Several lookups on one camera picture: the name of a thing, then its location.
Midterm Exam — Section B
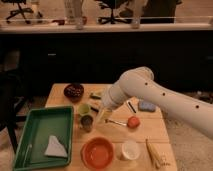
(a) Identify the spatula with black handle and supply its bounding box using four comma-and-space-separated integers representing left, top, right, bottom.
127, 101, 136, 113

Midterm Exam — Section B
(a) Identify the white cup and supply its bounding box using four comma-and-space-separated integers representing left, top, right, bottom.
121, 140, 141, 161

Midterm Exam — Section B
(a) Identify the black office chair left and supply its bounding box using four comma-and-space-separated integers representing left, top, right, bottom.
1, 0, 43, 24

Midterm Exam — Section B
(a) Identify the dark red bowl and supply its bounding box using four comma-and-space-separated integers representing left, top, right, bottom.
64, 83, 84, 102

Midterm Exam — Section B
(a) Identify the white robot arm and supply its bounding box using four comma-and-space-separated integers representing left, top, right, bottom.
101, 67, 213, 139

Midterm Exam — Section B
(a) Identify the small metal cup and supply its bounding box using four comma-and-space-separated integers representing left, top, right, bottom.
80, 115, 93, 132

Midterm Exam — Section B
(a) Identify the orange bowl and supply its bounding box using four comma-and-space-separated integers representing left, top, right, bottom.
81, 137, 114, 171

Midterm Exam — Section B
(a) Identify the black office chair centre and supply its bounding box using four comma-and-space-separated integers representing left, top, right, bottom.
95, 0, 128, 25

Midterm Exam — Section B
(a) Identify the black office chair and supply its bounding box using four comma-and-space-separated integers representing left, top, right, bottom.
1, 0, 43, 24
95, 0, 128, 25

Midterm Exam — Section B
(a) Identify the black chair at left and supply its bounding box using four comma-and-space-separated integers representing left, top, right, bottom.
0, 71, 27, 151

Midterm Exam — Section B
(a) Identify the red tomato toy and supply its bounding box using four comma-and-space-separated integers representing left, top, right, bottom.
127, 116, 140, 129

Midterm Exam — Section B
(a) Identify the green plastic tray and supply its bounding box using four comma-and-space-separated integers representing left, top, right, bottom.
12, 105, 75, 171

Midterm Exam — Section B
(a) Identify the grey towel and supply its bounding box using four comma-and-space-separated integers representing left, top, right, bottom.
45, 135, 68, 158

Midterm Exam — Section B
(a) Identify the small dark brush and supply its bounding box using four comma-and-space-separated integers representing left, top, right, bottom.
91, 106, 99, 112

